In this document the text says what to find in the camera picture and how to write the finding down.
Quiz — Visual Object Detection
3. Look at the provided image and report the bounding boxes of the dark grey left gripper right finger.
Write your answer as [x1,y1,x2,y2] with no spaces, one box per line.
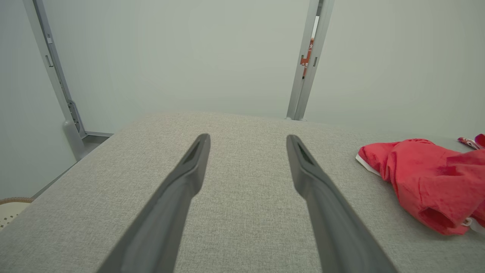
[286,135,397,273]

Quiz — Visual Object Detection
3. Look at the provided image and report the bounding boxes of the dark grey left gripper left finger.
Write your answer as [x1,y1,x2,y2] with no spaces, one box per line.
[97,133,211,273]

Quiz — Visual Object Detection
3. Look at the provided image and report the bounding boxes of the red shorts with white stripes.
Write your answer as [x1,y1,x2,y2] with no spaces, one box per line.
[355,138,485,236]

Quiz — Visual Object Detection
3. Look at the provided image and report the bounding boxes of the red shirt with white sleeves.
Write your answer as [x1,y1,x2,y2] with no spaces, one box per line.
[457,133,485,150]

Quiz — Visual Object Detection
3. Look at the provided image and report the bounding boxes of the grey fabric sofa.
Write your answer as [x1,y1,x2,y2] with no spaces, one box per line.
[0,111,485,273]

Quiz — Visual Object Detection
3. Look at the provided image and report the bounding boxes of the white basket with wicker rim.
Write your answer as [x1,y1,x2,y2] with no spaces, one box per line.
[0,197,34,231]

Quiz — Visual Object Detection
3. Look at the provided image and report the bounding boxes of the red printed sign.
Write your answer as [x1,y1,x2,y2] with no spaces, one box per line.
[300,38,315,79]

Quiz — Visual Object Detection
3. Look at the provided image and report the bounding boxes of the grey corner partition post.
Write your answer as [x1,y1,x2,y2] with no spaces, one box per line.
[22,0,88,162]

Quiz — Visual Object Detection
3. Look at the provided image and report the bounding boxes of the grey double partition post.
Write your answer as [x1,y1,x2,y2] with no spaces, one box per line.
[286,0,336,121]

